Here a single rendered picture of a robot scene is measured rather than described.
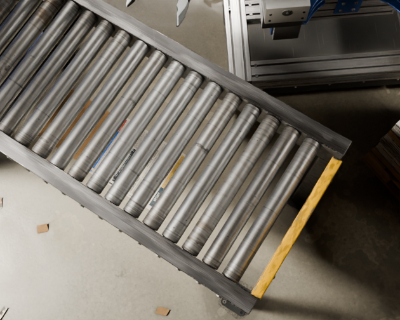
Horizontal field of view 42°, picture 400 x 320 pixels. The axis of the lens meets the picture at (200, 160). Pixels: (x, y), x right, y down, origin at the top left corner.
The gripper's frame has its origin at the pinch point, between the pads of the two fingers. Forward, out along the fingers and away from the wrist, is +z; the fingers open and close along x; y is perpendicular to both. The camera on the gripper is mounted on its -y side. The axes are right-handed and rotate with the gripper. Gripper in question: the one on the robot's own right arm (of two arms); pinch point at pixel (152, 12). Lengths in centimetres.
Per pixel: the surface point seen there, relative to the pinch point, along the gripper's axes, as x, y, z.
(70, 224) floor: 24, 127, 46
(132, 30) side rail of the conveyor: 14.4, 45.5, -13.4
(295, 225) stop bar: -50, 36, 24
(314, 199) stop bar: -52, 36, 16
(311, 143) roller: -46, 38, 1
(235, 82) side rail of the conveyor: -20.3, 41.5, -8.6
